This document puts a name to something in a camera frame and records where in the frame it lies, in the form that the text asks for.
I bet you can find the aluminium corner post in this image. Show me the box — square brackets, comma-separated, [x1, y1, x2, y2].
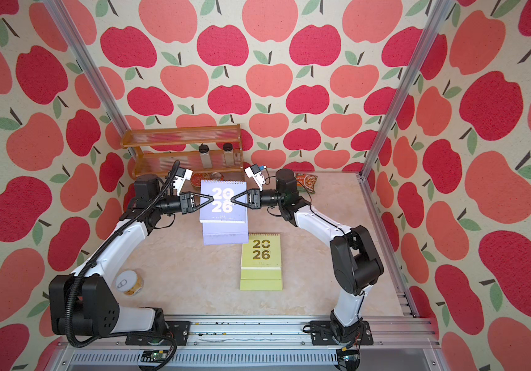
[359, 0, 456, 182]
[43, 0, 129, 137]

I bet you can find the left glass spice jar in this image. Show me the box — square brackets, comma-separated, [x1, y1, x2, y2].
[198, 144, 213, 169]

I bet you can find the right aluminium corner post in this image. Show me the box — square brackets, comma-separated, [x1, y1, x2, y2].
[359, 0, 456, 182]

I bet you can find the aluminium front rail frame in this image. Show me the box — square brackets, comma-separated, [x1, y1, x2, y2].
[44, 314, 449, 371]

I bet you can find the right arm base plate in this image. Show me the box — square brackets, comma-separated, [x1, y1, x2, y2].
[302, 319, 374, 347]

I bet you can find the wooden spice rack shelf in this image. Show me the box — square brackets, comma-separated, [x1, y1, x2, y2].
[121, 125, 245, 179]

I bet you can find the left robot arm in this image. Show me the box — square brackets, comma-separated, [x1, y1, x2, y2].
[49, 162, 213, 348]

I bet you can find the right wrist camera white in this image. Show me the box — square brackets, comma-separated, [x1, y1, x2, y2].
[245, 164, 266, 190]

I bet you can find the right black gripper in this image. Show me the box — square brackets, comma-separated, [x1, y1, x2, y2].
[233, 190, 285, 211]

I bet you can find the purple 2026 calendar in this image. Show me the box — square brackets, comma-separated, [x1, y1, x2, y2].
[200, 180, 248, 245]

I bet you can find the left aluminium corner post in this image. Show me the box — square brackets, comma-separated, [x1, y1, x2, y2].
[43, 0, 129, 137]

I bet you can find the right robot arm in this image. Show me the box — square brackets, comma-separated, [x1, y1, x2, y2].
[231, 164, 384, 346]

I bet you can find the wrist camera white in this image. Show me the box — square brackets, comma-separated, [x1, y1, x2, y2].
[245, 164, 266, 190]
[172, 167, 193, 196]

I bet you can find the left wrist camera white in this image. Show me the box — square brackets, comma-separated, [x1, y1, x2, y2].
[172, 167, 193, 196]

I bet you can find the red soda can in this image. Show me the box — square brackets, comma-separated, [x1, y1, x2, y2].
[210, 172, 225, 181]

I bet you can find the right glass spice jar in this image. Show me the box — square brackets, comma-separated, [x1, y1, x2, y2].
[222, 143, 234, 168]

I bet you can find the green 2026 calendar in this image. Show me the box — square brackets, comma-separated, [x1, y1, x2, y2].
[240, 233, 283, 292]

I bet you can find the flat red tin can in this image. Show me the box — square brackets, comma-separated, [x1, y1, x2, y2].
[191, 173, 211, 189]

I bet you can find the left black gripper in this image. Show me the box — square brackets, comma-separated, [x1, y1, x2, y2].
[154, 191, 214, 216]

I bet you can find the green orange snack packet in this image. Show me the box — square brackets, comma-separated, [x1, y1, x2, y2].
[296, 173, 318, 193]

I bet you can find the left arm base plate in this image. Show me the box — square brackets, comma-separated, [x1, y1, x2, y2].
[126, 320, 191, 346]

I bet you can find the glass spice jar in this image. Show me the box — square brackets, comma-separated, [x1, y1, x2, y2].
[198, 144, 213, 169]
[222, 143, 234, 168]

